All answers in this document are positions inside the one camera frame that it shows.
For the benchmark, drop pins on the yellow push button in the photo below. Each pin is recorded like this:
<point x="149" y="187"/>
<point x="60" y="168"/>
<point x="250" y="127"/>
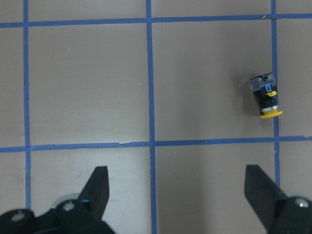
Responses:
<point x="264" y="89"/>

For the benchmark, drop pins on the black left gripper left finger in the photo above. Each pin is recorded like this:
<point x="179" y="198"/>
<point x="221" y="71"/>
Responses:
<point x="95" y="194"/>

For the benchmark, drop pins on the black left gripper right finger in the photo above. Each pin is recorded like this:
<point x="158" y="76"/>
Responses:
<point x="264" y="196"/>

